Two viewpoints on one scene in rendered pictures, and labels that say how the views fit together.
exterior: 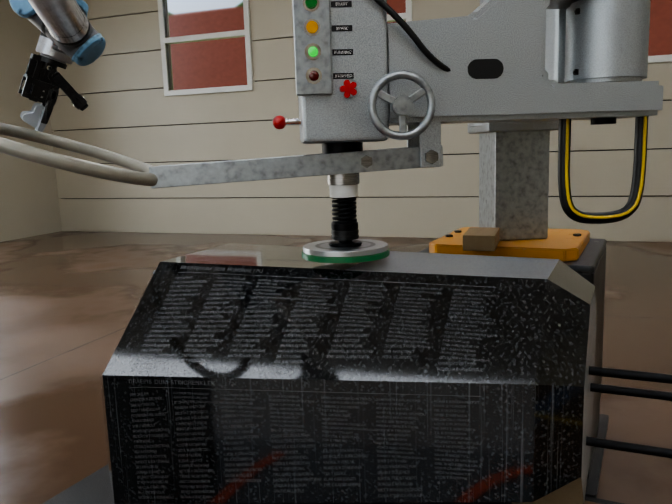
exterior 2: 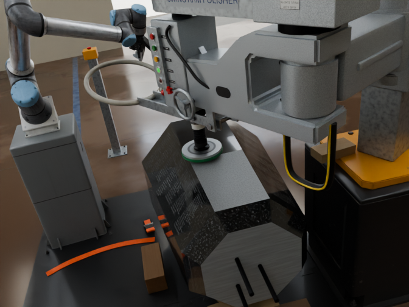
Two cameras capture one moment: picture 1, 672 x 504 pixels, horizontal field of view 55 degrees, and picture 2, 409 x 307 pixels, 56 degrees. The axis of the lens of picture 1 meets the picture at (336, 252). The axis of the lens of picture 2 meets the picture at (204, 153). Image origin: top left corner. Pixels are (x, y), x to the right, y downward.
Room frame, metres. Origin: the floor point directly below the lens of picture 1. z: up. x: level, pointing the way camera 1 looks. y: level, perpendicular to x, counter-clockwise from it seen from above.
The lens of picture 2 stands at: (0.61, -1.52, 1.84)
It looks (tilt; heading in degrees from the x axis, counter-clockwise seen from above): 29 degrees down; 56
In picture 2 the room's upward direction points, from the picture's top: 8 degrees counter-clockwise
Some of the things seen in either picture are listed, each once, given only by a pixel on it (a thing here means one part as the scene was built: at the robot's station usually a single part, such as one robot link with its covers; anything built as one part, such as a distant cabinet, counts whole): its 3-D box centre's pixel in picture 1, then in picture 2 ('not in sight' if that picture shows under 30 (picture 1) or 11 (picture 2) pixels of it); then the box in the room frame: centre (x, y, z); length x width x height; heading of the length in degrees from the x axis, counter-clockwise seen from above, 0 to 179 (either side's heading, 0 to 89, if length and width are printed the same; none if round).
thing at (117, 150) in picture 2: not in sight; (104, 103); (1.84, 1.95, 0.54); 0.20 x 0.20 x 1.09; 64
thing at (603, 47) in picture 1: (605, 43); (308, 82); (1.64, -0.68, 1.35); 0.19 x 0.19 x 0.20
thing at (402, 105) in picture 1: (399, 106); (189, 102); (1.48, -0.15, 1.20); 0.15 x 0.10 x 0.15; 94
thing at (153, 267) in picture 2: not in sight; (154, 267); (1.25, 0.20, 0.07); 0.30 x 0.12 x 0.12; 65
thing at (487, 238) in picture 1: (481, 238); (333, 150); (2.08, -0.48, 0.81); 0.20 x 0.10 x 0.05; 162
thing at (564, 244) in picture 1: (512, 240); (383, 151); (2.29, -0.64, 0.76); 0.49 x 0.49 x 0.05; 64
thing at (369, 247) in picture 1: (345, 247); (201, 148); (1.59, -0.02, 0.87); 0.21 x 0.21 x 0.01
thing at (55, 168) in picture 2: not in sight; (62, 181); (1.07, 1.07, 0.43); 0.50 x 0.50 x 0.85; 70
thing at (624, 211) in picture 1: (602, 161); (307, 154); (1.64, -0.68, 1.06); 0.23 x 0.03 x 0.32; 94
